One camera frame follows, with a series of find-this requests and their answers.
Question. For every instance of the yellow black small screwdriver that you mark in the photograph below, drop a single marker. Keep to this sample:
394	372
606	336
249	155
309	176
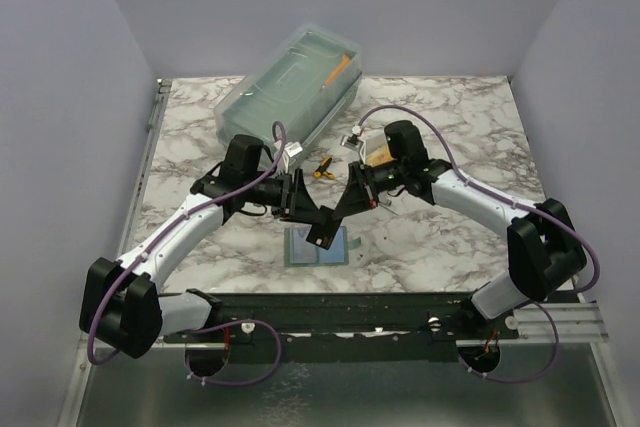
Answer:
323	169

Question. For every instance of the green leather card holder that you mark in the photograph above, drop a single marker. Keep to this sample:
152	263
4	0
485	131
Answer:
336	255

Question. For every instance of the white card tray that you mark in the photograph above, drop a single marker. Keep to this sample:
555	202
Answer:
371	144

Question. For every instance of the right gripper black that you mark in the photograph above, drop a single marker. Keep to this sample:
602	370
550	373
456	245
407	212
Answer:
358	196

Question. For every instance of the orange tool inside box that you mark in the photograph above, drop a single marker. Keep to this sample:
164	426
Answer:
345	60

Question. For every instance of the clear plastic storage box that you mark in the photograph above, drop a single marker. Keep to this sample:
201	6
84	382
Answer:
288	88

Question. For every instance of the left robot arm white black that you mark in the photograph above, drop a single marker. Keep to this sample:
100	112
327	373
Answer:
121	305

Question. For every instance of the black VIP card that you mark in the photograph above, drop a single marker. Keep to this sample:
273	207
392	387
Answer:
322	231

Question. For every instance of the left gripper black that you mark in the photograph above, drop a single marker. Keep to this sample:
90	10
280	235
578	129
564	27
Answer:
296	201

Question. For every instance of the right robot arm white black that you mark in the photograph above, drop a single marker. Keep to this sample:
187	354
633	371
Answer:
542	253

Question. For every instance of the black front mounting rail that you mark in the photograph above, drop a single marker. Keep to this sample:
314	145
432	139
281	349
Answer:
360	327

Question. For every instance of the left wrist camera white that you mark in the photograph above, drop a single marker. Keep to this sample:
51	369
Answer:
291	152

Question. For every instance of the white card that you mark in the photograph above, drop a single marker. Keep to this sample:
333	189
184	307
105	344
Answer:
302	252

